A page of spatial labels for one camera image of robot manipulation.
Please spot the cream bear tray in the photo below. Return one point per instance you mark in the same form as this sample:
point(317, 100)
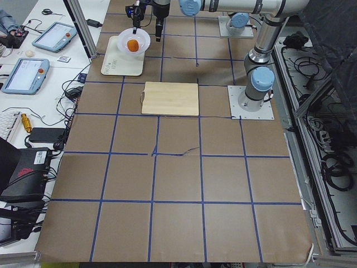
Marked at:
point(118, 63)

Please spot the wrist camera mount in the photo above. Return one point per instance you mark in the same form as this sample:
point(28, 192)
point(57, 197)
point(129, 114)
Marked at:
point(130, 11)

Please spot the white keyboard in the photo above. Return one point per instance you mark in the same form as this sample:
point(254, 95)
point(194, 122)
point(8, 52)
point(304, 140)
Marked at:
point(9, 123)

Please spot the black power adapter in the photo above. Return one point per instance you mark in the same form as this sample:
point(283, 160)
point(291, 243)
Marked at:
point(94, 23)

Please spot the gold cylindrical tool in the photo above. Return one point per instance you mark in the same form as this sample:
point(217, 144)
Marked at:
point(26, 123)

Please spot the aluminium frame post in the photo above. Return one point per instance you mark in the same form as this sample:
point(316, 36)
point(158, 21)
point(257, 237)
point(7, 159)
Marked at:
point(76, 14)

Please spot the black computer box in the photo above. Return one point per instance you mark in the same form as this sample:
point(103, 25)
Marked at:
point(23, 173)

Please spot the black scissors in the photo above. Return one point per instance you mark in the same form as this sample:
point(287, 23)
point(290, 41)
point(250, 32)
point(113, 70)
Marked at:
point(47, 12)

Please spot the upper blue teach pendant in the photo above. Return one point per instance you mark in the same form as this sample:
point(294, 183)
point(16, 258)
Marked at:
point(56, 37)

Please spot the orange fruit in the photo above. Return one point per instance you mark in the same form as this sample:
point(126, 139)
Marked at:
point(133, 45)

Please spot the black flat power brick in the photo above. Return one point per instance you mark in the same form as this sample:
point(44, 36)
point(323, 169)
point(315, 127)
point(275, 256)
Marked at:
point(46, 135)

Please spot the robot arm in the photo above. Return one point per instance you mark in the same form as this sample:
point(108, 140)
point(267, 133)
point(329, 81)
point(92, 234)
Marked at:
point(193, 51)
point(191, 8)

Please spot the lower blue teach pendant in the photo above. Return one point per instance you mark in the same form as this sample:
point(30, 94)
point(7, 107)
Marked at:
point(26, 77)

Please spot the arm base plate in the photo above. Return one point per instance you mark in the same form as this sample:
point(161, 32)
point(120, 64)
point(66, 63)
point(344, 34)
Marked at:
point(241, 107)
point(228, 31)

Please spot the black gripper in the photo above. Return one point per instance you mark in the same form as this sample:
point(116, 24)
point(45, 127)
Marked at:
point(159, 12)
point(138, 14)

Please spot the blue teach pendant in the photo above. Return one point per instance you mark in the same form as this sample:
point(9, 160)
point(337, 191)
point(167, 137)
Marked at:
point(56, 37)
point(26, 77)

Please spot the white round plate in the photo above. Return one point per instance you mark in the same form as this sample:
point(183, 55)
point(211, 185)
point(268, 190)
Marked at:
point(142, 37)

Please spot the bamboo cutting board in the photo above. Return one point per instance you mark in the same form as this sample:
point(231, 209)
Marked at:
point(172, 99)

